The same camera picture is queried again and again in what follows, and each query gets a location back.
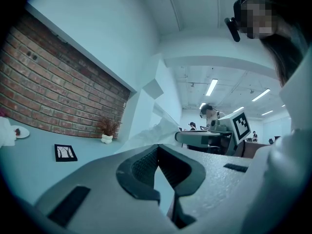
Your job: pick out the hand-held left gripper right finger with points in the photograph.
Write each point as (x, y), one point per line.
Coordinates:
(219, 179)

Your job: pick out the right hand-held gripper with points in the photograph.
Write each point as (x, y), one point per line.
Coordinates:
(240, 130)

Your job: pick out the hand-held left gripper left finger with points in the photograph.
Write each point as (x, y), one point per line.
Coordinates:
(97, 174)

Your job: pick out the white cloth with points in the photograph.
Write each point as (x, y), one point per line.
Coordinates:
(7, 133)

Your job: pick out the white tissue sheet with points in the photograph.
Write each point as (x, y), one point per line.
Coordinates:
(161, 130)

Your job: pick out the white knobbly vase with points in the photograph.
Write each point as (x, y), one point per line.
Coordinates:
(106, 139)

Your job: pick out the black head-mounted camera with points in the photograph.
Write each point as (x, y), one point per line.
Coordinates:
(234, 30)

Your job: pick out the person's light grey shirt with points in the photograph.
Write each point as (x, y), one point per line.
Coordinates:
(287, 155)

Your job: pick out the small red fruit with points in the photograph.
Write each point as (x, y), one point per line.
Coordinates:
(17, 130)

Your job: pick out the white plate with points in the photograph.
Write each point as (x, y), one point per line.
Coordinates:
(24, 132)

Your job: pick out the ceiling lamp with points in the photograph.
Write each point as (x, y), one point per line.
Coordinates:
(211, 87)
(260, 95)
(267, 112)
(202, 105)

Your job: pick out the black picture frame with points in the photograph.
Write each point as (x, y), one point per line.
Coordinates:
(65, 153)

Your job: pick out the dried brown plant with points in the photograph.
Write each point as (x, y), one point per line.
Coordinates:
(108, 127)

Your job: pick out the person's face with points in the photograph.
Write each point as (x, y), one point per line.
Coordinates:
(258, 16)

